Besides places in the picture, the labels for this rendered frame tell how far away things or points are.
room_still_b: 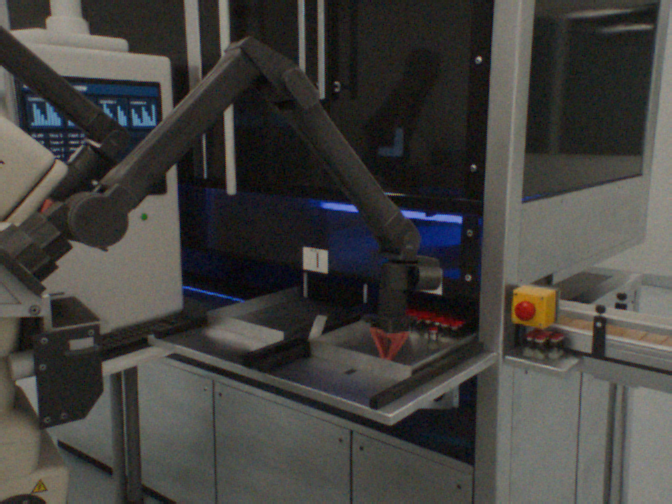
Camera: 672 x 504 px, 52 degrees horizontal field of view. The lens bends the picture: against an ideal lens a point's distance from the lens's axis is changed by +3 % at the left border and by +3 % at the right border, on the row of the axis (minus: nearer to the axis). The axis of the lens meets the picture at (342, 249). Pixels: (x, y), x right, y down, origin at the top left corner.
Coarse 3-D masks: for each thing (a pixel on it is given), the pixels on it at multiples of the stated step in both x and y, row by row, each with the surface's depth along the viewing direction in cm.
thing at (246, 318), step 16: (240, 304) 175; (256, 304) 180; (272, 304) 185; (288, 304) 185; (304, 304) 185; (320, 304) 185; (368, 304) 176; (208, 320) 167; (224, 320) 163; (240, 320) 160; (256, 320) 171; (272, 320) 171; (288, 320) 171; (304, 320) 171; (256, 336) 157; (272, 336) 154; (288, 336) 153
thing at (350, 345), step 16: (320, 336) 148; (336, 336) 153; (352, 336) 158; (368, 336) 158; (320, 352) 145; (336, 352) 142; (352, 352) 139; (368, 352) 148; (400, 352) 148; (416, 352) 148; (432, 352) 148; (448, 352) 141; (368, 368) 137; (384, 368) 134; (400, 368) 132; (416, 368) 132
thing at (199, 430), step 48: (624, 288) 210; (144, 384) 236; (192, 384) 219; (240, 384) 204; (528, 384) 161; (576, 384) 188; (48, 432) 284; (96, 432) 261; (144, 432) 240; (192, 432) 223; (240, 432) 207; (288, 432) 194; (336, 432) 182; (528, 432) 164; (576, 432) 192; (144, 480) 245; (192, 480) 226; (240, 480) 211; (288, 480) 197; (336, 480) 184; (384, 480) 174; (432, 480) 164; (528, 480) 168; (576, 480) 196
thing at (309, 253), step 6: (306, 252) 179; (312, 252) 177; (318, 252) 176; (324, 252) 175; (306, 258) 179; (312, 258) 177; (318, 258) 176; (324, 258) 175; (306, 264) 179; (312, 264) 178; (318, 264) 176; (324, 264) 175; (318, 270) 177; (324, 270) 175
